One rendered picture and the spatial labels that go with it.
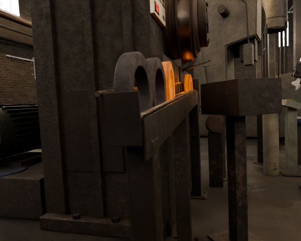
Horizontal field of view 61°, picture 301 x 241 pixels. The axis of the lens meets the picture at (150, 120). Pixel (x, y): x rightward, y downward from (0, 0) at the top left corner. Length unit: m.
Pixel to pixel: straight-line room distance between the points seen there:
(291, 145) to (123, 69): 2.00
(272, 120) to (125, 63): 1.85
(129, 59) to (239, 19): 3.95
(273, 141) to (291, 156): 0.20
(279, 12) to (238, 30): 6.29
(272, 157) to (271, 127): 0.24
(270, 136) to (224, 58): 2.31
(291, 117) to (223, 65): 2.21
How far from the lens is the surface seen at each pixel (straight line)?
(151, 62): 0.72
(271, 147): 2.30
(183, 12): 1.52
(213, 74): 4.38
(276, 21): 10.51
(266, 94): 1.08
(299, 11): 10.88
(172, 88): 1.01
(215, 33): 4.47
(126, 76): 0.51
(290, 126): 2.36
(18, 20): 8.77
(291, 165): 2.41
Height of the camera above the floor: 0.65
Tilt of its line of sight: 4 degrees down
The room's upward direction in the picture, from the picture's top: 3 degrees counter-clockwise
